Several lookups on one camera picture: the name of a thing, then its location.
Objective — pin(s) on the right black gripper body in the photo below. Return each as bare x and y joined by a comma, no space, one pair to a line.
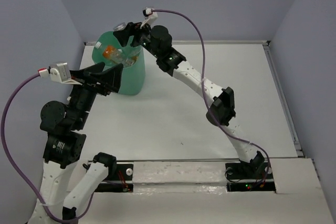
143,36

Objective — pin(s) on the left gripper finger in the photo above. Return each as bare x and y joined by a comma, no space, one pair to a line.
88,74
108,81

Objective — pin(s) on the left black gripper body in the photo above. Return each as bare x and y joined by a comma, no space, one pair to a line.
84,96

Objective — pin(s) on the clear jar silver lid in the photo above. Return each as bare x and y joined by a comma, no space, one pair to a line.
131,51

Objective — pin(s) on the tall orange label bottle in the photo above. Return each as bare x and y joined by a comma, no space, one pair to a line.
113,55

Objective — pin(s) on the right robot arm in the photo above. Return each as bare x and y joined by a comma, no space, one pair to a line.
220,102

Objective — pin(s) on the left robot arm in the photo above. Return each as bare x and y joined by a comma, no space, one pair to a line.
62,123

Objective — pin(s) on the green plastic bin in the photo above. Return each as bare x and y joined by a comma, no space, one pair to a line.
133,77

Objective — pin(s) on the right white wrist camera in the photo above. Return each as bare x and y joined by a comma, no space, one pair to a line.
150,16

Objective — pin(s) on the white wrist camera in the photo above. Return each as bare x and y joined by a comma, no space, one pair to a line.
150,16
58,72

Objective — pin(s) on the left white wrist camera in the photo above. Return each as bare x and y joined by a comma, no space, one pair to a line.
58,72

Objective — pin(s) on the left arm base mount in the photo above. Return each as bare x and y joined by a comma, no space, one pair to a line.
120,182

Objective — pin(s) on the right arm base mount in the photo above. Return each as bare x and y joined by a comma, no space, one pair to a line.
239,180

